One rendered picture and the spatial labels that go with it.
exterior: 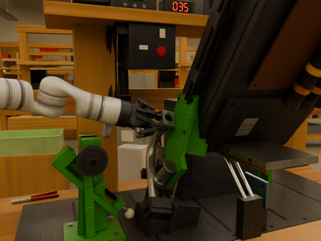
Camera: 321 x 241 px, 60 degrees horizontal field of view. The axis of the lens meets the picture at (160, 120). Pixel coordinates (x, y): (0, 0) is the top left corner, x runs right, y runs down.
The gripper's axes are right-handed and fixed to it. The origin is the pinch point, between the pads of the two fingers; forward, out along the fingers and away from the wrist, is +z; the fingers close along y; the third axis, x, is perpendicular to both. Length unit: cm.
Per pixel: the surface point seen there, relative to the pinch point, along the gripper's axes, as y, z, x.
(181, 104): 2.1, 2.8, -7.3
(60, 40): 807, -34, 617
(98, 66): 28.0, -18.3, 9.9
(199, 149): -9.9, 8.7, -4.0
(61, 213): -17.1, -20.9, 33.1
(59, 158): -14.7, -26.7, 4.0
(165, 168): -15.6, -0.6, -0.5
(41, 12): 868, -114, 572
